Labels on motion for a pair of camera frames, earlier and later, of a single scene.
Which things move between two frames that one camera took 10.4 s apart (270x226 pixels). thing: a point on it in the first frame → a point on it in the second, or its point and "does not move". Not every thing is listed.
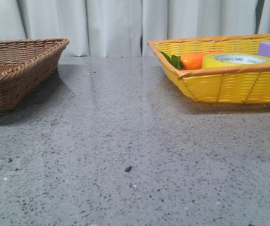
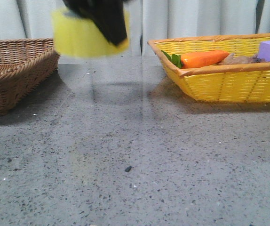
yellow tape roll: [216, 60] → [74, 36]
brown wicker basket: [15, 68] does not move
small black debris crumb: [128, 168] does not move
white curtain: [122, 28] does not move
